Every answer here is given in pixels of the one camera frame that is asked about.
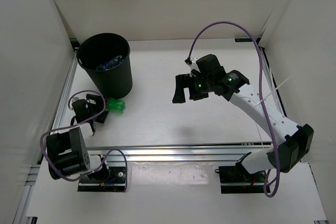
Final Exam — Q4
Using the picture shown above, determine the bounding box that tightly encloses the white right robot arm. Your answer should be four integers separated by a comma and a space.
172, 54, 314, 182

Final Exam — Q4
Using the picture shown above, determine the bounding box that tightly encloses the clear Aquafina bottle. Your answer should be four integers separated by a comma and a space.
96, 55, 124, 71

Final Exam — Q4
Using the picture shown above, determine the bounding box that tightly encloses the black plastic waste bin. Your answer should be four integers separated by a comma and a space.
77, 33, 133, 99

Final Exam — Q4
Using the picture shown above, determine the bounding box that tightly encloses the green plastic soda bottle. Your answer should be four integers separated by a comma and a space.
106, 98, 125, 114

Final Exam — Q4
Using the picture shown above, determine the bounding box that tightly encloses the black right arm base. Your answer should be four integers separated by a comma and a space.
214, 165, 266, 194

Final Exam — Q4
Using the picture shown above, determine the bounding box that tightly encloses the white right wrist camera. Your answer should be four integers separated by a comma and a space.
185, 57, 200, 76

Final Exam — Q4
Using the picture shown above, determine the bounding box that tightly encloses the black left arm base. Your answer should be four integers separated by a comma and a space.
77, 165, 127, 193

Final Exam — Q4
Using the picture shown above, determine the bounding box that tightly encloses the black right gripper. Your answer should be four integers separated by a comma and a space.
173, 72, 214, 104

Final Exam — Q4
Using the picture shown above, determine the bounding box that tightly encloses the white zip tie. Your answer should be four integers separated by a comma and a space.
257, 76, 291, 104

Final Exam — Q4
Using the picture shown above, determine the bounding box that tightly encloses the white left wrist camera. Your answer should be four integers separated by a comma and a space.
68, 97, 79, 110

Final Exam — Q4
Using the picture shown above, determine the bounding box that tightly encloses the aluminium front frame rail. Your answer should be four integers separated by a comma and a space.
87, 142, 272, 164

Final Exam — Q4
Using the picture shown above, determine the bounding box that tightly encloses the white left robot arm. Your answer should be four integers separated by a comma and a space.
46, 94, 110, 183

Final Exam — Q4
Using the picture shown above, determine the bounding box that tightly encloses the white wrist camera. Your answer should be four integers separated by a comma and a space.
68, 97, 79, 110
185, 57, 200, 76

